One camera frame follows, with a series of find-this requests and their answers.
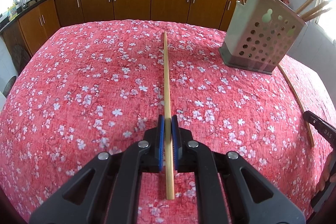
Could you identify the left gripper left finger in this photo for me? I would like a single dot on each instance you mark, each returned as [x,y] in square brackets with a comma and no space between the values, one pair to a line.
[106,189]

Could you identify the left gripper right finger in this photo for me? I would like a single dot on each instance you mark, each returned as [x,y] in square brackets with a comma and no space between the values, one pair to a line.
[228,188]

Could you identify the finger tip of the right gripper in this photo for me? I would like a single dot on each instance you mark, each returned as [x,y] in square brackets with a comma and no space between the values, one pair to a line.
[323,128]

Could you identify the wooden chopstick holder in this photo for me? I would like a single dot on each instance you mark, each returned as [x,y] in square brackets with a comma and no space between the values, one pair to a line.
[315,9]

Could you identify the brown lower kitchen cabinets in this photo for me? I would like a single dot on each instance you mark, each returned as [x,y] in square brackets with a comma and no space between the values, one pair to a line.
[31,28]

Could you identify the person's right hand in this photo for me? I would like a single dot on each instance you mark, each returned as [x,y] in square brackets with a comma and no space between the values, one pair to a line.
[325,175]

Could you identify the perforated beige utensil holder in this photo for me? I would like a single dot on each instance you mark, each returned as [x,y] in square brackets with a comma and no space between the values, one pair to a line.
[259,35]

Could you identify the yellow detergent bottle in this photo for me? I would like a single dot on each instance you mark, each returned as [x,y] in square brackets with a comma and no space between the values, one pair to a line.
[12,12]

